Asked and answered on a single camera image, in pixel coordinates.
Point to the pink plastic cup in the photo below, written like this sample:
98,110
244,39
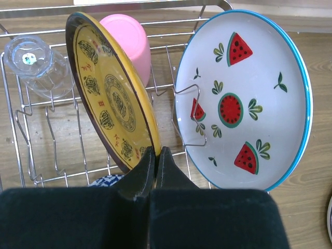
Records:
132,38

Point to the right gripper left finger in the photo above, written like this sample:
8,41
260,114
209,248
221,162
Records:
80,217

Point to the watermelon pattern plate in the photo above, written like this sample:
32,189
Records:
243,102

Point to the wire dish rack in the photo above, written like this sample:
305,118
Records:
82,136

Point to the clear drinking glass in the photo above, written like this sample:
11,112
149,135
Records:
43,70

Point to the red patterned bowl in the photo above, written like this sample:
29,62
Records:
106,181

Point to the white blue striped plate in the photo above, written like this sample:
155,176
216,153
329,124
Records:
329,219

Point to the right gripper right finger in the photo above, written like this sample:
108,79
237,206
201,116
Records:
185,216

